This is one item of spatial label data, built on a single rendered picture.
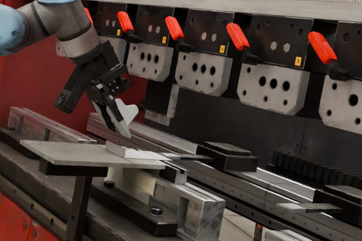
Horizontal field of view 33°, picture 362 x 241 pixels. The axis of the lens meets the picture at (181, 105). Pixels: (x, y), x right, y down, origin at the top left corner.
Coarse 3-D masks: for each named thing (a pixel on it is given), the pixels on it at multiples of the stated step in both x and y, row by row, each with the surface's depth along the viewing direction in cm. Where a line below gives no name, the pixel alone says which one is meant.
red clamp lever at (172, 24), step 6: (168, 18) 128; (174, 18) 128; (168, 24) 128; (174, 24) 127; (174, 30) 126; (180, 30) 127; (174, 36) 125; (180, 36) 126; (180, 42) 124; (180, 48) 123; (186, 48) 124; (192, 48) 125
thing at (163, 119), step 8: (152, 80) 143; (152, 88) 142; (160, 88) 140; (168, 88) 138; (176, 88) 137; (152, 96) 142; (160, 96) 140; (168, 96) 137; (176, 96) 138; (144, 104) 145; (152, 104) 142; (160, 104) 139; (168, 104) 137; (152, 112) 143; (160, 112) 139; (168, 112) 137; (160, 120) 140; (168, 120) 138
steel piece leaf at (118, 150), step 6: (108, 144) 139; (114, 144) 137; (108, 150) 138; (114, 150) 136; (120, 150) 134; (126, 150) 142; (132, 150) 144; (120, 156) 134; (126, 156) 135; (132, 156) 136; (138, 156) 138; (144, 156) 139; (150, 156) 141
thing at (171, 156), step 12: (204, 144) 157; (216, 144) 156; (228, 144) 161; (168, 156) 144; (180, 156) 147; (192, 156) 150; (204, 156) 153; (216, 156) 152; (228, 156) 149; (240, 156) 152; (252, 156) 156; (228, 168) 150; (240, 168) 152; (252, 168) 154
